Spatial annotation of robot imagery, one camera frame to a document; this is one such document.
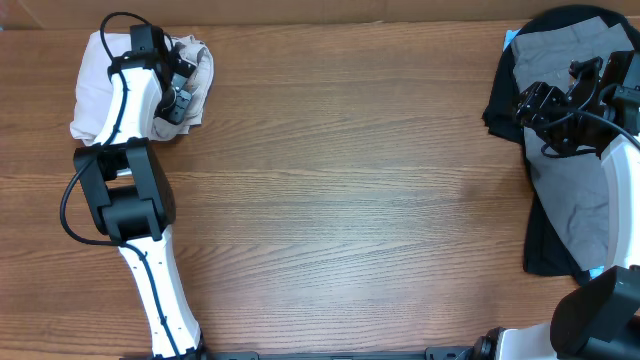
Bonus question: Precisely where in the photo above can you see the beige khaki shorts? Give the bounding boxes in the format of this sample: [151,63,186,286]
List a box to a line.
[70,32,214,146]

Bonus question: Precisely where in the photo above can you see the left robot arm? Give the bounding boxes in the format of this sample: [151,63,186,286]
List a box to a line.
[70,21,207,359]

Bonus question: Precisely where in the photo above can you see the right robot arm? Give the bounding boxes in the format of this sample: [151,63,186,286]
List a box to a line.
[458,51,639,359]

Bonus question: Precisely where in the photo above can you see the grey shorts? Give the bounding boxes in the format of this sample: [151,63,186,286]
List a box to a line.
[511,16,633,271]

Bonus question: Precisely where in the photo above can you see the light blue garment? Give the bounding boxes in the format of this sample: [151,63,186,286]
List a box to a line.
[501,28,606,281]

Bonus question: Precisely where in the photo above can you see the black garment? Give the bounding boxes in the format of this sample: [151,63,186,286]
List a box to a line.
[481,4,640,287]

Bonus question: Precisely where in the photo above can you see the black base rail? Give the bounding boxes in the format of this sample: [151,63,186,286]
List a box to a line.
[119,344,476,360]

